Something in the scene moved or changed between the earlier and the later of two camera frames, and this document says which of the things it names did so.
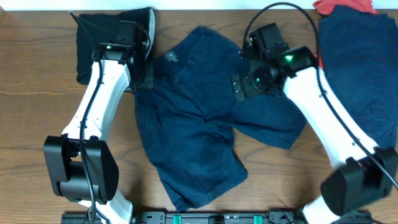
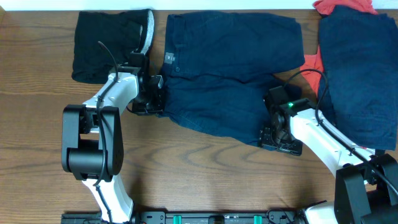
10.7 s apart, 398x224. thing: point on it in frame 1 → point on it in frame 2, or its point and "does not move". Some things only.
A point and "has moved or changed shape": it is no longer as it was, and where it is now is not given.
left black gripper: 132,88 → 159,109
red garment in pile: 322,7 does not move
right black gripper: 250,89 → 294,148
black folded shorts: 94,28 does not move
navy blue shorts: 185,121 has moved or changed shape
